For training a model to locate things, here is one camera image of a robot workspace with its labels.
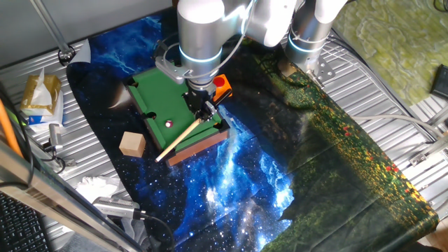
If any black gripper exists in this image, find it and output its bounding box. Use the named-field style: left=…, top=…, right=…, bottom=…
left=182, top=89, right=218, bottom=123

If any wooden pool cue black handle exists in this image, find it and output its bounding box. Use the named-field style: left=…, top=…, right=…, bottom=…
left=155, top=90, right=234, bottom=163

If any mini green pool table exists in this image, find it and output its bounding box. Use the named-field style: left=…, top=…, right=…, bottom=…
left=124, top=66, right=232, bottom=167

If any orange box red button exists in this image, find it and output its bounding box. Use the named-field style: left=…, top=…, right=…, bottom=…
left=211, top=73, right=234, bottom=104

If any wooden cube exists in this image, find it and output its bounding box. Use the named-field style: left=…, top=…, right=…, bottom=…
left=118, top=131, right=147, bottom=158

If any galaxy and forest printed cloth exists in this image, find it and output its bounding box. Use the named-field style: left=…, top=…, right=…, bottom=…
left=66, top=10, right=440, bottom=252

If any crumpled white tissue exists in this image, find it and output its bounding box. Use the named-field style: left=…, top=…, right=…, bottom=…
left=75, top=176, right=122, bottom=204

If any grey towel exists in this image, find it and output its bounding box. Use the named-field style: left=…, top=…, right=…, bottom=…
left=57, top=216, right=158, bottom=252

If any black white device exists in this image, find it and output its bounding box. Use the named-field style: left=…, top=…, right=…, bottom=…
left=41, top=122, right=77, bottom=168

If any yellow white package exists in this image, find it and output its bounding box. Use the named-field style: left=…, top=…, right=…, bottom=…
left=20, top=68, right=65, bottom=127

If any grey tripod pole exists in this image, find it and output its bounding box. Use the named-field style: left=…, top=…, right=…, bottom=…
left=29, top=0, right=76, bottom=67

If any green textured mat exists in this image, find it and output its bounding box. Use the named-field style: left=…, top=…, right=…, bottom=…
left=332, top=0, right=448, bottom=106

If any orange pole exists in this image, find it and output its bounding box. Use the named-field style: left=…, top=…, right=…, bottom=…
left=0, top=99, right=24, bottom=158

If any black keyboard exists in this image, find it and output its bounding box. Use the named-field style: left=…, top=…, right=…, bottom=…
left=0, top=192, right=50, bottom=252

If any black box device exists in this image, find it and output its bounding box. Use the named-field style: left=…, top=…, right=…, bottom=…
left=429, top=64, right=448, bottom=99

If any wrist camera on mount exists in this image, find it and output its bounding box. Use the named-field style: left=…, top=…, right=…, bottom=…
left=153, top=40, right=193, bottom=85

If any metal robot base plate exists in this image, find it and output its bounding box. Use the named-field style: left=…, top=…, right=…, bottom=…
left=306, top=55, right=336, bottom=88

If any silver camera with black cable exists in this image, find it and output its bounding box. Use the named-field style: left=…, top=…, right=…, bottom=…
left=92, top=196, right=176, bottom=252

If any aluminium frame bar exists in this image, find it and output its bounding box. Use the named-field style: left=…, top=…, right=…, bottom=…
left=0, top=139, right=143, bottom=252

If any grey cable hose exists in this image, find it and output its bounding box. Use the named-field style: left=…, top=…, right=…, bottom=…
left=351, top=114, right=445, bottom=139

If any aluminium corner bracket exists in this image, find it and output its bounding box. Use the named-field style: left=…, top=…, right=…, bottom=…
left=408, top=104, right=448, bottom=167

